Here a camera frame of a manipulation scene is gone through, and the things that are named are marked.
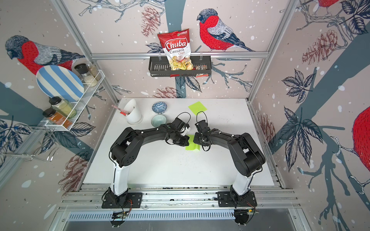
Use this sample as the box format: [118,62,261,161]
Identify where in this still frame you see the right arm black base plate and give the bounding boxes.
[217,191,257,208]

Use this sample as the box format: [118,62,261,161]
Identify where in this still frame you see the orange sauce jar black lid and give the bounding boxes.
[42,108,72,129]

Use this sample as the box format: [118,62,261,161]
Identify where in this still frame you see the pale green ceramic bowl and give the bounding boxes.
[151,115,167,128]

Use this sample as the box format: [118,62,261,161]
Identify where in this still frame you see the blue white striped plate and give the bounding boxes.
[36,65,85,103]

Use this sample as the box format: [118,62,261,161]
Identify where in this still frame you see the red Chuba cassava chips bag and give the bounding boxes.
[158,29,194,71]

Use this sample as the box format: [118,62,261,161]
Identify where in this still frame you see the red pink utensil in cup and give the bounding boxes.
[112,105,129,116]

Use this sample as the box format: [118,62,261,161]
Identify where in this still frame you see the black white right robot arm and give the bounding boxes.
[194,120,266,204]

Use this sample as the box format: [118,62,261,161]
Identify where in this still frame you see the metal wire hook rack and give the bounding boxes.
[1,124,61,162]

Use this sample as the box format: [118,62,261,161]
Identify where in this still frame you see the white wire wall shelf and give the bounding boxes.
[42,70,106,131]

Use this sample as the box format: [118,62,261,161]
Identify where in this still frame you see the blue patterned small bowl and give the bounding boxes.
[152,101,168,115]

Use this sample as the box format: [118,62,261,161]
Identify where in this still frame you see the green sauce jar black lid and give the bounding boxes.
[49,96,77,118]

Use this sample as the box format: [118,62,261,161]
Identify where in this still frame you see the brown spice glass jar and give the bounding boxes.
[87,63,101,81]

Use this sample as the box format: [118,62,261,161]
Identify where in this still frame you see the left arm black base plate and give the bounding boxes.
[101,191,143,209]

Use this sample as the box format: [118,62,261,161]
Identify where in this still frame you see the black lid spice grinder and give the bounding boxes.
[74,64,98,87]

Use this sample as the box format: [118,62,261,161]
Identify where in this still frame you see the white utensil holder cup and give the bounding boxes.
[123,99,143,125]

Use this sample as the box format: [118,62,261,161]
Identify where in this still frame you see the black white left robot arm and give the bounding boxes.
[109,117,190,197]

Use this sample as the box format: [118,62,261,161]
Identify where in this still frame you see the black wire wall basket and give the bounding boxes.
[148,56,212,78]

